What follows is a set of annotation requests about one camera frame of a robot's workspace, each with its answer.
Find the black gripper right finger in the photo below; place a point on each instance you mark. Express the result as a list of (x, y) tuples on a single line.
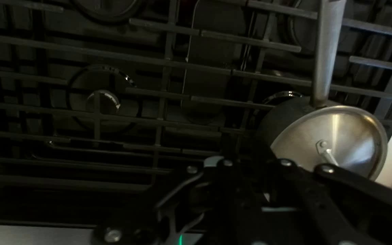
[(340, 194)]

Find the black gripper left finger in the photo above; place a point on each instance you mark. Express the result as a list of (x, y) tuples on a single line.
[(234, 153)]

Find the stainless steel pot lid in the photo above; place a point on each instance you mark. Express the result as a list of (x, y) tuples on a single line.
[(350, 136)]

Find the oval black burner cap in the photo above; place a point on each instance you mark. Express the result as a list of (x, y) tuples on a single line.
[(218, 62)]

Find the black cast iron grate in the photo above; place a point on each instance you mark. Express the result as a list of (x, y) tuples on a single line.
[(68, 108), (214, 34), (367, 62)]

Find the round black burner cap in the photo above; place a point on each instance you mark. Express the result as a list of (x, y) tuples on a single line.
[(107, 6), (302, 27), (102, 99)]

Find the stainless steel saucepan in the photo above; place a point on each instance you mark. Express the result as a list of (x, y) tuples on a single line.
[(328, 45)]

